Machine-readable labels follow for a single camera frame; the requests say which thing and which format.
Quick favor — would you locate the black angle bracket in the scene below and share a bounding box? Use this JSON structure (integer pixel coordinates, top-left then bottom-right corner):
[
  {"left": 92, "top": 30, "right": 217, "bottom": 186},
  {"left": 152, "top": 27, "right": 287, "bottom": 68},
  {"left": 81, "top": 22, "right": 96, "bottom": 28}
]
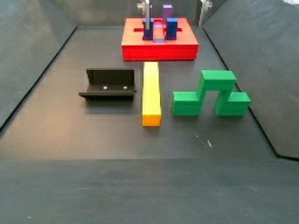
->
[{"left": 79, "top": 68, "right": 136, "bottom": 99}]

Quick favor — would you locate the right blue block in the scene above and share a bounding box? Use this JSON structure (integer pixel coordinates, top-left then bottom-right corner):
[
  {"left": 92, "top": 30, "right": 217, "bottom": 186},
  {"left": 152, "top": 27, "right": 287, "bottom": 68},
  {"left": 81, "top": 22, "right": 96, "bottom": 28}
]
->
[{"left": 165, "top": 17, "right": 177, "bottom": 40}]

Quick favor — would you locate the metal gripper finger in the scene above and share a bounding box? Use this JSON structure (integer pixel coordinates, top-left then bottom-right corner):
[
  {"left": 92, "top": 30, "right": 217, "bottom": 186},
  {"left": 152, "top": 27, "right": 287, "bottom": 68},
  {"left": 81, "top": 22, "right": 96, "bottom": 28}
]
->
[
  {"left": 136, "top": 0, "right": 151, "bottom": 29},
  {"left": 199, "top": 0, "right": 212, "bottom": 25}
]

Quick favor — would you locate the purple block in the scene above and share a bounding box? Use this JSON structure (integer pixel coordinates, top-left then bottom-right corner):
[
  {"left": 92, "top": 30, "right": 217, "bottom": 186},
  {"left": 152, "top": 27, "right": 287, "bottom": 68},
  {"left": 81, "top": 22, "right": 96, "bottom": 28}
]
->
[{"left": 163, "top": 4, "right": 173, "bottom": 24}]

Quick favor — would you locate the green stepped arch block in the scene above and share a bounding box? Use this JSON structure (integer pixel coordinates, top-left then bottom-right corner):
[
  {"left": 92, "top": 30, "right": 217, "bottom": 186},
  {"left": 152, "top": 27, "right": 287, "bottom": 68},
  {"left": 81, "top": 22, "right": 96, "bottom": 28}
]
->
[{"left": 172, "top": 70, "right": 251, "bottom": 116}]

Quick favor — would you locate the red board with slots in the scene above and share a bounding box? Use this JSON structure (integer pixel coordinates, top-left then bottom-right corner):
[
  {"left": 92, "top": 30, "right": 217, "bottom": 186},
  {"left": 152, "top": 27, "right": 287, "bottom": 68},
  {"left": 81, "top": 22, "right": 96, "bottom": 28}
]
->
[{"left": 121, "top": 17, "right": 199, "bottom": 61}]

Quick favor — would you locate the left blue block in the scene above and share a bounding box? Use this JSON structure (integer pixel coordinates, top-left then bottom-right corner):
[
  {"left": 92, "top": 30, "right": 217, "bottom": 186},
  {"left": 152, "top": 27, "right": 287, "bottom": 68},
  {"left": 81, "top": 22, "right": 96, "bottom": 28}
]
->
[{"left": 143, "top": 18, "right": 153, "bottom": 40}]

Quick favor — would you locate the long yellow block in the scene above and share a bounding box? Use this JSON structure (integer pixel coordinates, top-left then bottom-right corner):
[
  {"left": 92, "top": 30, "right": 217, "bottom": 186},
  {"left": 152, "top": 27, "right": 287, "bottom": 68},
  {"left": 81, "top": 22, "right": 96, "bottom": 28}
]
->
[{"left": 141, "top": 62, "right": 161, "bottom": 127}]

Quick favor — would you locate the blue block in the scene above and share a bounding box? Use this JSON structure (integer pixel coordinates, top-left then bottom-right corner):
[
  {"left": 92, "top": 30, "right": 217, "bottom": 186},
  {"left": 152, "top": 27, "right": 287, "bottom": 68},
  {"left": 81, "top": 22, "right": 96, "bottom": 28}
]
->
[
  {"left": 165, "top": 17, "right": 177, "bottom": 40},
  {"left": 143, "top": 18, "right": 153, "bottom": 40}
]

